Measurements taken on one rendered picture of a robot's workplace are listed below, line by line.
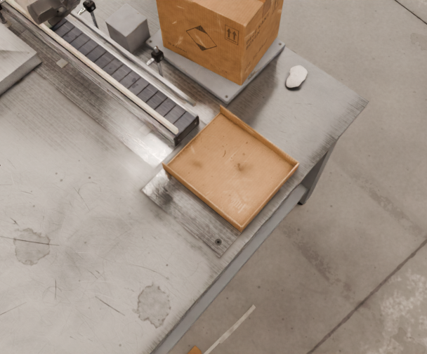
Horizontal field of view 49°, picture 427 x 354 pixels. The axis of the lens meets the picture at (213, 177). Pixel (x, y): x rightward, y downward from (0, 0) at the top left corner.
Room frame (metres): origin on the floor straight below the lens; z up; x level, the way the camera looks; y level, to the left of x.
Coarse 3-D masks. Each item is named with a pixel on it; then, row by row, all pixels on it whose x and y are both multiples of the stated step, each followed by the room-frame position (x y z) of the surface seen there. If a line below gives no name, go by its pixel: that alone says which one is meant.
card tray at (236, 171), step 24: (216, 120) 0.75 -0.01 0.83; (240, 120) 0.73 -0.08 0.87; (192, 144) 0.67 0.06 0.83; (216, 144) 0.67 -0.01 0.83; (240, 144) 0.67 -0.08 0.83; (264, 144) 0.66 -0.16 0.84; (168, 168) 0.58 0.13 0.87; (192, 168) 0.59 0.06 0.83; (216, 168) 0.59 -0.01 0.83; (240, 168) 0.59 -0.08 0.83; (264, 168) 0.58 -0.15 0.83; (288, 168) 0.58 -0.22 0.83; (216, 192) 0.51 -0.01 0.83; (240, 192) 0.51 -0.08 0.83; (264, 192) 0.51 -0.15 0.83; (240, 216) 0.44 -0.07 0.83
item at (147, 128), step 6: (72, 18) 1.17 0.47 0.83; (60, 54) 1.00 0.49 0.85; (60, 60) 0.99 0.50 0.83; (66, 60) 0.99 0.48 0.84; (60, 66) 0.97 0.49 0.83; (186, 102) 0.82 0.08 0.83; (144, 120) 0.74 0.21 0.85; (144, 126) 0.74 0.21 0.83; (150, 126) 0.73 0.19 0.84; (144, 132) 0.72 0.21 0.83
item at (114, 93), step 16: (16, 16) 1.16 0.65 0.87; (32, 32) 1.11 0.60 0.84; (64, 48) 1.01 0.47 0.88; (80, 64) 0.94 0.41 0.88; (128, 64) 0.94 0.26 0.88; (96, 80) 0.89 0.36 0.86; (112, 96) 0.85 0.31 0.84; (144, 112) 0.76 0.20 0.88; (192, 112) 0.75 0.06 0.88; (160, 128) 0.70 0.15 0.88; (192, 128) 0.72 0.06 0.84; (176, 144) 0.67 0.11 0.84
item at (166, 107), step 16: (64, 32) 1.07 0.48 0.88; (80, 32) 1.07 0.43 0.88; (80, 48) 1.00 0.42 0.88; (96, 48) 1.00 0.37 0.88; (96, 64) 0.94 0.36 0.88; (112, 64) 0.94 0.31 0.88; (128, 80) 0.87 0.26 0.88; (144, 80) 0.87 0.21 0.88; (144, 96) 0.81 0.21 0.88; (160, 96) 0.81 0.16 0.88; (160, 112) 0.75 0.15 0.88; (176, 112) 0.75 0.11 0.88
